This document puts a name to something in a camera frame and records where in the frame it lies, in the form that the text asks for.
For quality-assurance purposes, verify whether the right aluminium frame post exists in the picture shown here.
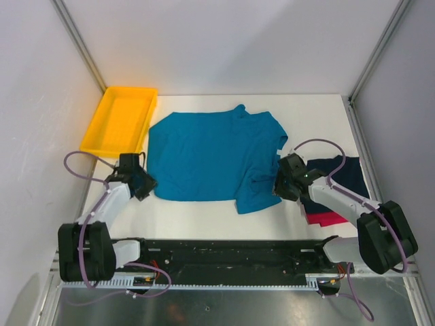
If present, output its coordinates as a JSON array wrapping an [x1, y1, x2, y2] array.
[[348, 0, 414, 106]]

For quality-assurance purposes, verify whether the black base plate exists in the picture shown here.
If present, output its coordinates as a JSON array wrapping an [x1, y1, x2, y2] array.
[[124, 240, 353, 284]]

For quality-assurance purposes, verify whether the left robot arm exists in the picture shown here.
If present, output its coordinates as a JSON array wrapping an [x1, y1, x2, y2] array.
[[58, 152, 157, 287]]

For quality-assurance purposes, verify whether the yellow plastic tray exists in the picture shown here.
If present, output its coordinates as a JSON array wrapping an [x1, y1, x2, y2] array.
[[80, 86, 158, 158]]

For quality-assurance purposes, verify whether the folded red t shirt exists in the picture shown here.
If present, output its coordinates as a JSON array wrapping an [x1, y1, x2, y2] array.
[[306, 211, 347, 227]]

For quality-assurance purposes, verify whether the aluminium frame post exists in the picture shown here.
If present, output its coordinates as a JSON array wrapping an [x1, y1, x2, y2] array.
[[50, 0, 107, 94], [348, 0, 414, 106]]

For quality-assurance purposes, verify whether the teal t shirt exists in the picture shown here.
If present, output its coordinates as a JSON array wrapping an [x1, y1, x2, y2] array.
[[147, 105, 288, 214]]

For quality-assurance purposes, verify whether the left aluminium frame post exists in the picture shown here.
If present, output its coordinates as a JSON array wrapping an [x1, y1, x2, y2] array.
[[50, 0, 107, 94]]

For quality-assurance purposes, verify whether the folded navy t shirt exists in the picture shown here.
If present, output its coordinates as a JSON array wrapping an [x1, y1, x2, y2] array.
[[300, 156, 369, 214]]

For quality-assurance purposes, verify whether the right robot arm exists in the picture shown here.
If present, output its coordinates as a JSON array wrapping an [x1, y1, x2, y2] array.
[[274, 153, 418, 274]]

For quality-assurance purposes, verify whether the grey slotted cable duct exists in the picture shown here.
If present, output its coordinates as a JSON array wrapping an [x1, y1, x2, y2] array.
[[63, 274, 341, 289]]

